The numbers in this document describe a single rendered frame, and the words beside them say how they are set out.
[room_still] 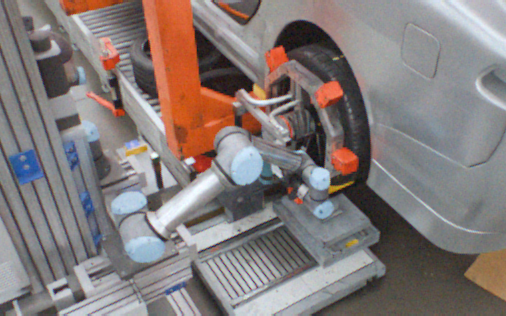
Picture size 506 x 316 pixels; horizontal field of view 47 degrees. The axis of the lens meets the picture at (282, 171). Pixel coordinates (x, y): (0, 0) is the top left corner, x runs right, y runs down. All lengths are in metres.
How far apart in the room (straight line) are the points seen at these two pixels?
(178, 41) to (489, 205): 1.47
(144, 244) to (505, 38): 1.24
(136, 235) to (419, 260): 1.77
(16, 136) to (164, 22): 0.92
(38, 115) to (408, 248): 2.11
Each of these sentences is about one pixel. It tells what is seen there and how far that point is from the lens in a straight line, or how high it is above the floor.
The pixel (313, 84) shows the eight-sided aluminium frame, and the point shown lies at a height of 1.12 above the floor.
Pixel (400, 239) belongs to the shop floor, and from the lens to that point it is 3.32.
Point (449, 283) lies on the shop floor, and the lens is 3.17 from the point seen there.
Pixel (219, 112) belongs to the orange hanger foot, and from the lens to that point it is 2.95.
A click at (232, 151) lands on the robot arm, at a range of 1.86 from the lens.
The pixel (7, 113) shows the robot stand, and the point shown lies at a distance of 1.90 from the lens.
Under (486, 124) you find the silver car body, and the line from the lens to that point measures 1.87.
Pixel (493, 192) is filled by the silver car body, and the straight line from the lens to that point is 2.00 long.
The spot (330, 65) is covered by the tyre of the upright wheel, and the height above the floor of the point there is 1.17.
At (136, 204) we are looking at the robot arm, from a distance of 2.00.
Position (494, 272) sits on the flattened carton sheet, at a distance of 3.28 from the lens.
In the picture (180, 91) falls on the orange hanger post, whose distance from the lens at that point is 2.75.
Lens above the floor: 2.40
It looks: 41 degrees down
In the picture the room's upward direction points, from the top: straight up
